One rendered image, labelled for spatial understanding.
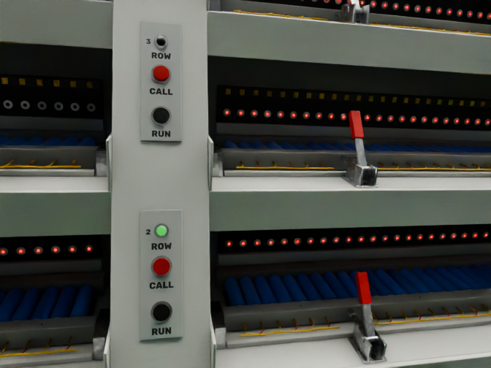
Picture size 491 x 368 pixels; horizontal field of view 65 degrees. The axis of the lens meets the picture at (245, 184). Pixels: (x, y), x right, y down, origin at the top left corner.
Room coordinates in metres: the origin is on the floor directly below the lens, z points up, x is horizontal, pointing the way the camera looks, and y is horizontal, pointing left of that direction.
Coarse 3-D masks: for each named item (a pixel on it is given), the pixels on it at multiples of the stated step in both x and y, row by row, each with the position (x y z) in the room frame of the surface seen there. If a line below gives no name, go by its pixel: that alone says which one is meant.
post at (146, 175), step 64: (128, 0) 0.38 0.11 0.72; (192, 0) 0.39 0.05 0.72; (128, 64) 0.38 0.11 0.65; (192, 64) 0.39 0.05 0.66; (128, 128) 0.38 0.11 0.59; (192, 128) 0.39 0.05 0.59; (128, 192) 0.38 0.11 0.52; (192, 192) 0.39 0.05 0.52; (128, 256) 0.38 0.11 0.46; (192, 256) 0.39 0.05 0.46; (128, 320) 0.38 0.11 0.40; (192, 320) 0.39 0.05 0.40
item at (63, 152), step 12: (0, 156) 0.41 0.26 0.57; (12, 156) 0.41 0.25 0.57; (24, 156) 0.41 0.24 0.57; (36, 156) 0.42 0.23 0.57; (48, 156) 0.42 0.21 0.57; (60, 156) 0.42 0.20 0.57; (72, 156) 0.42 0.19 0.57; (84, 156) 0.43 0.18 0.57; (0, 168) 0.40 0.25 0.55; (12, 168) 0.41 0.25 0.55; (24, 168) 0.42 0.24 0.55; (36, 168) 0.42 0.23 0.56; (48, 168) 0.41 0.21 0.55; (60, 168) 0.43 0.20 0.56; (72, 168) 0.43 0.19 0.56; (84, 168) 0.43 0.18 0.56
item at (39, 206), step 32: (0, 128) 0.50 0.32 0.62; (32, 128) 0.51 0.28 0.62; (64, 128) 0.52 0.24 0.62; (96, 128) 0.53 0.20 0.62; (96, 160) 0.41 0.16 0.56; (0, 192) 0.35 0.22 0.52; (32, 192) 0.36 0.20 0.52; (64, 192) 0.36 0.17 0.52; (96, 192) 0.37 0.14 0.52; (0, 224) 0.36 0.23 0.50; (32, 224) 0.37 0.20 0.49; (64, 224) 0.38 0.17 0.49; (96, 224) 0.38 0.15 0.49
